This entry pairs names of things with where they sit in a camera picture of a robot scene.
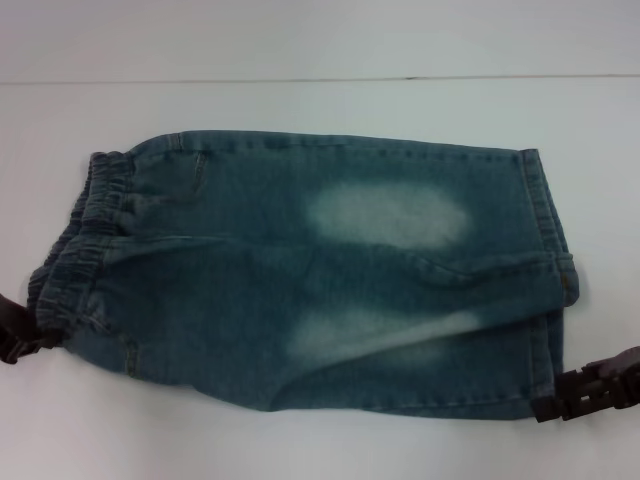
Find blue denim shorts with print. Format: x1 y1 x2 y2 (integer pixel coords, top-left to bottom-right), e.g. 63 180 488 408
27 130 581 417

